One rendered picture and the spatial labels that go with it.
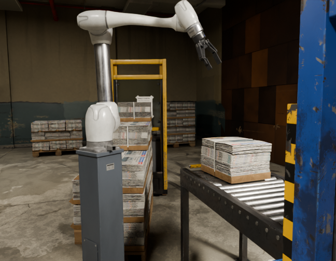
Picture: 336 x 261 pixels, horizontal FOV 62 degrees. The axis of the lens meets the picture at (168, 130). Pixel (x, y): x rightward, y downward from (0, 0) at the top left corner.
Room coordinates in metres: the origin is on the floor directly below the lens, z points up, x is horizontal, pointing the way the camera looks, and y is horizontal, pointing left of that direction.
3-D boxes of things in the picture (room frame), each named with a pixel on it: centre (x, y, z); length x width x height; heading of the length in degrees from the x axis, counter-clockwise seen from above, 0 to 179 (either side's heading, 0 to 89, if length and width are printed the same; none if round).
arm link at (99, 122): (1.70, 0.42, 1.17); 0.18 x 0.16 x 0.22; 179
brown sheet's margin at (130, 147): (2.76, 0.38, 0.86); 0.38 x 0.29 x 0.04; 91
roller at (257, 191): (1.52, -0.53, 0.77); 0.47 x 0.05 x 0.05; 108
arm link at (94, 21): (1.74, 0.44, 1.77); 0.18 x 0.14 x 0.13; 89
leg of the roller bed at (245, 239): (2.15, -0.59, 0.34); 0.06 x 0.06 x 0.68; 18
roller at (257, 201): (1.40, -0.57, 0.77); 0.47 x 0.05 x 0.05; 108
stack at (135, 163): (2.63, 0.38, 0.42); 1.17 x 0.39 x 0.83; 0
